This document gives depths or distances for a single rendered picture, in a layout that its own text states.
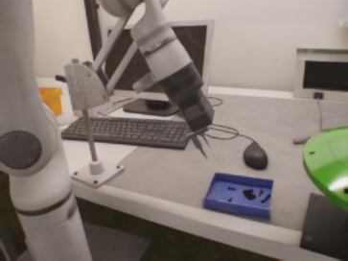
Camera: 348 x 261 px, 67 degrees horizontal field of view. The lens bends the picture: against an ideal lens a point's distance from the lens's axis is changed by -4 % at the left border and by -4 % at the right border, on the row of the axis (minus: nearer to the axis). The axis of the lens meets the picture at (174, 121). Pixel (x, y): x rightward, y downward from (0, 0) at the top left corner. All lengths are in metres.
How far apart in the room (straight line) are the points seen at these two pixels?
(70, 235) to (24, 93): 0.25
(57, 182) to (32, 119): 0.12
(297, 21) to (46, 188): 1.17
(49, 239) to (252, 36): 1.16
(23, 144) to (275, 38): 1.16
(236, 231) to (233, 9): 1.06
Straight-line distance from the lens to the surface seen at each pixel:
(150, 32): 0.49
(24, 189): 0.47
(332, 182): 0.41
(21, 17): 0.37
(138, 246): 0.60
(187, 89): 0.49
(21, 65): 0.37
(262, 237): 0.52
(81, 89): 0.61
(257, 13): 1.35
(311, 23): 1.33
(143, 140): 0.83
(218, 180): 0.64
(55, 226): 0.48
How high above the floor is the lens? 1.28
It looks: 22 degrees down
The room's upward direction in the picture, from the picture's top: 4 degrees counter-clockwise
